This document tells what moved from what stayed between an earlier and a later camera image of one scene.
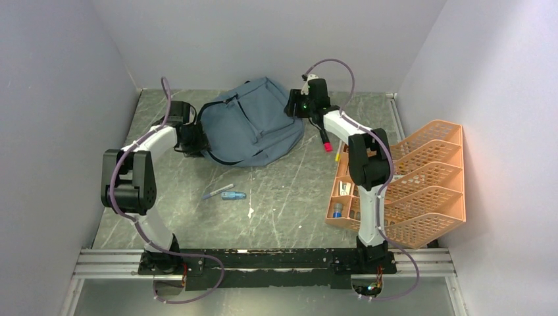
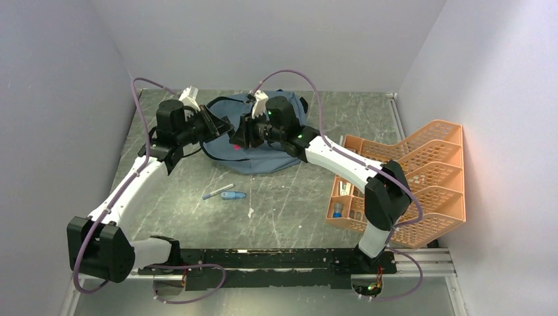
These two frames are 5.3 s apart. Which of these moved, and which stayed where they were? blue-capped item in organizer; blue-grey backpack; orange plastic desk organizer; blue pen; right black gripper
Moved: blue-grey backpack; right black gripper
Stayed: orange plastic desk organizer; blue pen; blue-capped item in organizer
